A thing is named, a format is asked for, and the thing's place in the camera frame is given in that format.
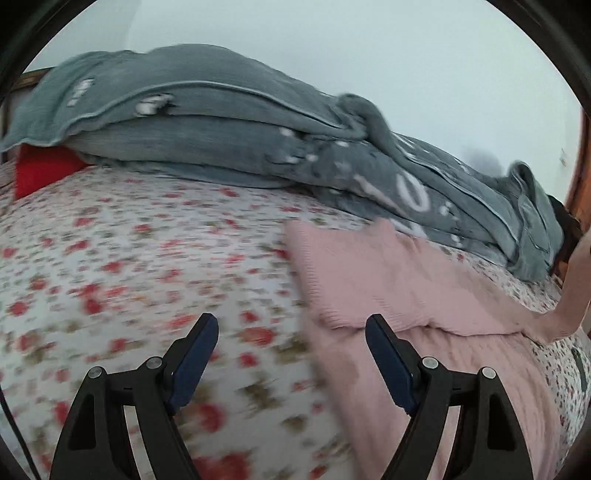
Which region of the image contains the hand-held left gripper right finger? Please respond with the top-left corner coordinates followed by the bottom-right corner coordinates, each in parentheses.
top-left (365, 314), bottom-right (536, 480)

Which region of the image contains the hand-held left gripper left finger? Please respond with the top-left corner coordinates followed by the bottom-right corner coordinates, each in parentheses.
top-left (48, 313), bottom-right (220, 480)

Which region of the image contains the pink ribbed knit sweater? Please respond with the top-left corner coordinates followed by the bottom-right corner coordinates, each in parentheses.
top-left (283, 217), bottom-right (591, 480)

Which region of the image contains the floral bed sheet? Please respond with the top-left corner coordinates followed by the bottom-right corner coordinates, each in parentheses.
top-left (0, 161), bottom-right (591, 480)

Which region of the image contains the black cloth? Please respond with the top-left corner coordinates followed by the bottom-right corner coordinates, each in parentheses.
top-left (547, 194), bottom-right (585, 287)

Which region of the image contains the red pillow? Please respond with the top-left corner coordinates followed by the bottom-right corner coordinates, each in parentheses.
top-left (15, 145), bottom-right (88, 200)

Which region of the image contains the grey printed blanket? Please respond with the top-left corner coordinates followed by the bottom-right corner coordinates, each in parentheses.
top-left (0, 44), bottom-right (566, 283)

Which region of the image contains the brown wooden door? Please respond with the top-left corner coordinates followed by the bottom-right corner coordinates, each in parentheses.
top-left (566, 106), bottom-right (591, 222)

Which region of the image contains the wooden bed headboard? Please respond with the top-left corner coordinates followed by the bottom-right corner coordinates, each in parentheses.
top-left (8, 68), bottom-right (52, 95)

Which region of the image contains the black cable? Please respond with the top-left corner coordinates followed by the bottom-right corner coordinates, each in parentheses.
top-left (0, 388), bottom-right (41, 480)

